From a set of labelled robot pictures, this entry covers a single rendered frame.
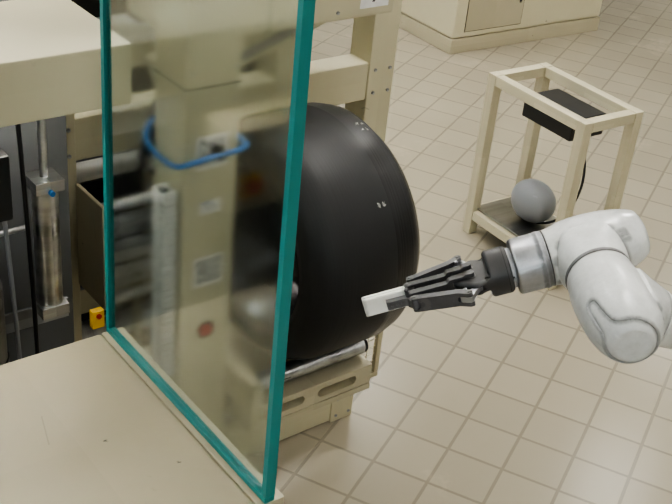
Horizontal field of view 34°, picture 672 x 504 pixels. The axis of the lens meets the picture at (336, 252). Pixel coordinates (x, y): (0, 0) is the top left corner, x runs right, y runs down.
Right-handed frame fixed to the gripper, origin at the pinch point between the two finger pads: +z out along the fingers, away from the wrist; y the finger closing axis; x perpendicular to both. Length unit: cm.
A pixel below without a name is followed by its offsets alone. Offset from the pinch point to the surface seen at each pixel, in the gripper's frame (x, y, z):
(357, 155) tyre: -7, 78, 0
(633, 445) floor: -179, 164, -64
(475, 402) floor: -159, 185, -13
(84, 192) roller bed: -7, 102, 69
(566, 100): -97, 297, -87
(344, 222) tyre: -15, 64, 7
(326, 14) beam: 17, 110, -1
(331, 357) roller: -57, 79, 20
